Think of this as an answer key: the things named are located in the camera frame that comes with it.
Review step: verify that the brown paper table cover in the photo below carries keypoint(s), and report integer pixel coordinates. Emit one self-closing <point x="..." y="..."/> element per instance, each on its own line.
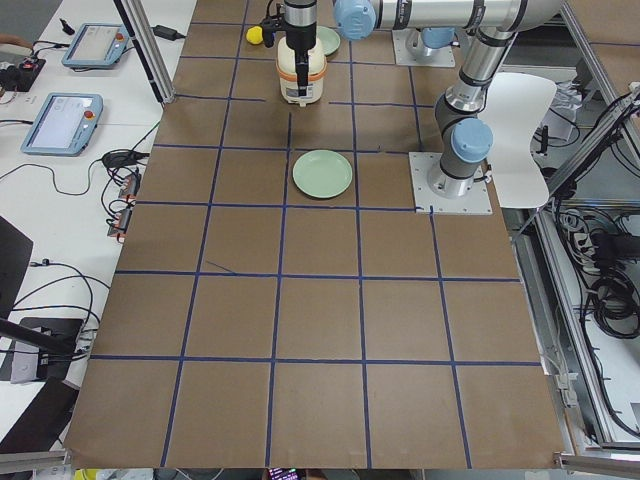
<point x="250" y="325"/>

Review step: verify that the white rice cooker orange handle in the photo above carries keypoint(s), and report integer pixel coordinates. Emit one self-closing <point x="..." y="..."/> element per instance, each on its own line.
<point x="285" y="65"/>

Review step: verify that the upper blue teach pendant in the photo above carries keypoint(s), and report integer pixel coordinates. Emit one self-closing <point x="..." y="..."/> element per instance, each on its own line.
<point x="96" y="45"/>

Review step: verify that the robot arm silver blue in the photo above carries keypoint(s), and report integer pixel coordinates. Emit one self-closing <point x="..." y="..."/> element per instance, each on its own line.
<point x="432" y="46"/>
<point x="467" y="140"/>

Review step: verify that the blue teach pendant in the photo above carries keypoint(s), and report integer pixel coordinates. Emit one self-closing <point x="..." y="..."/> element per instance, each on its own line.
<point x="96" y="45"/>
<point x="64" y="125"/>

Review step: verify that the green plate near arm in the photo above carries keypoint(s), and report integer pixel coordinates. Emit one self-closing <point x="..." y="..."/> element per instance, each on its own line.
<point x="329" y="38"/>
<point x="322" y="174"/>

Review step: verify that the lower blue teach pendant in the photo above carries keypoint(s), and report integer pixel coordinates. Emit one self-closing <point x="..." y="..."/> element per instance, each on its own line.
<point x="64" y="125"/>

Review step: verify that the black power adapter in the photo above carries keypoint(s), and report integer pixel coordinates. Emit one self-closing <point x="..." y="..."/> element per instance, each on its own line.
<point x="167" y="33"/>

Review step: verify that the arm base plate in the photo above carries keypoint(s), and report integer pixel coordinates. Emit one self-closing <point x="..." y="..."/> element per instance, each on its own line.
<point x="401" y="53"/>
<point x="435" y="192"/>

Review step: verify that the black camera tripod base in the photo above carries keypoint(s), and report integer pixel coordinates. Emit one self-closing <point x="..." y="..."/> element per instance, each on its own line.
<point x="40" y="349"/>

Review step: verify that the yellow toy bell pepper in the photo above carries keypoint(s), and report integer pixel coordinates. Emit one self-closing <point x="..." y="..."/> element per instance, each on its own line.
<point x="254" y="35"/>

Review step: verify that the white chair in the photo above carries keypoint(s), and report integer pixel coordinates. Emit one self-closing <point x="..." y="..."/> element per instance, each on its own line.
<point x="515" y="105"/>

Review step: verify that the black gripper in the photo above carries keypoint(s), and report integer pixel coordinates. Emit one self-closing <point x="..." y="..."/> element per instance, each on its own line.
<point x="301" y="30"/>

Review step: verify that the aluminium frame post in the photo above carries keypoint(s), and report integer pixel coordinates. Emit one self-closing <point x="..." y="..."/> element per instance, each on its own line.
<point x="137" y="25"/>

